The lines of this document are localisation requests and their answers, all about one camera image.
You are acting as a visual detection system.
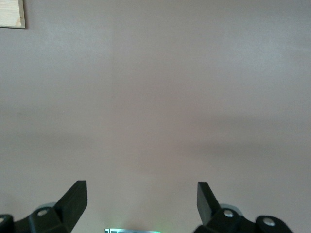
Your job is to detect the brown table cover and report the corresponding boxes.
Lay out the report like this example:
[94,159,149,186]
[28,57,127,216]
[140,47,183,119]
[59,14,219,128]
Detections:
[0,0,311,233]

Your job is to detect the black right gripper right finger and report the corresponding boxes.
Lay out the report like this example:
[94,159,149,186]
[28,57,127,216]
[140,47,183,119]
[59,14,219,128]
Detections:
[193,182,295,233]

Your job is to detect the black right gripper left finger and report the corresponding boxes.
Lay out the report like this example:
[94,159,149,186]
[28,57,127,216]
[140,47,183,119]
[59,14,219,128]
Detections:
[0,180,88,233]

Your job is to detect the bamboo cutting board, metal handle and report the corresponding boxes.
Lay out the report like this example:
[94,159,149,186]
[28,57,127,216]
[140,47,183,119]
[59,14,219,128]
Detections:
[0,0,26,30]

